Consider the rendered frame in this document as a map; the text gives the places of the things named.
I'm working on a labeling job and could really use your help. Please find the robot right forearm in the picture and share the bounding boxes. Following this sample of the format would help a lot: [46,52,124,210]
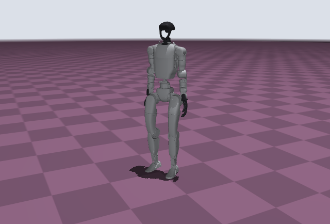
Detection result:
[147,73,155,94]

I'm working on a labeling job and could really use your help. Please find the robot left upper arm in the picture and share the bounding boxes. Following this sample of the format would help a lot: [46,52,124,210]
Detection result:
[175,46,187,78]

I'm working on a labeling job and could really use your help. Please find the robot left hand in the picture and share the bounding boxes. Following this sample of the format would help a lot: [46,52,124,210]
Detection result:
[181,94,188,117]

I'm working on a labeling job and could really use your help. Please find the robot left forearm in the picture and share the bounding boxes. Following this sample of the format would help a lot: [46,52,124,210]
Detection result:
[179,72,187,98]

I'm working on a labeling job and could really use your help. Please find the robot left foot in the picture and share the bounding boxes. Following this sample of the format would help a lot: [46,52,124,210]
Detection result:
[166,165,179,179]

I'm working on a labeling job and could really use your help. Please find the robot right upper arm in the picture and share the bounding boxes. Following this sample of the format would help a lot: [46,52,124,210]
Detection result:
[146,45,155,75]

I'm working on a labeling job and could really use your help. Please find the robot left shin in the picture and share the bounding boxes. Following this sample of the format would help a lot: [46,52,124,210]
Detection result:
[169,132,179,169]

